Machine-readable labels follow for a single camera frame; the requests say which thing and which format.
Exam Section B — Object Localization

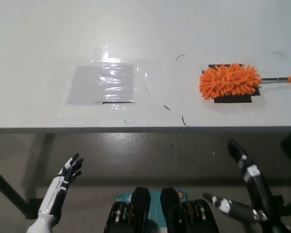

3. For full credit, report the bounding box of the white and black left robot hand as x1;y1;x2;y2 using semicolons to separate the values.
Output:
38;152;84;219

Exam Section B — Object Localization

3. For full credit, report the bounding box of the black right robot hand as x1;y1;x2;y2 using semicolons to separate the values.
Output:
203;139;291;233

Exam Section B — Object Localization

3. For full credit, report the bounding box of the orange microfibre duster with handle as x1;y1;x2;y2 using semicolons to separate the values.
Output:
199;63;291;101

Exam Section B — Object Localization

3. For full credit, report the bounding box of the black and teal robot torso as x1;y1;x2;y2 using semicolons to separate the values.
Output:
106;185;220;233

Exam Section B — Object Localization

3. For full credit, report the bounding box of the black tape patch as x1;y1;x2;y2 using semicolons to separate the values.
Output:
202;64;261;104

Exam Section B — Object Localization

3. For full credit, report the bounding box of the clear plastic film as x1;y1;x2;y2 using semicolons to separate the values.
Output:
58;44;173;120

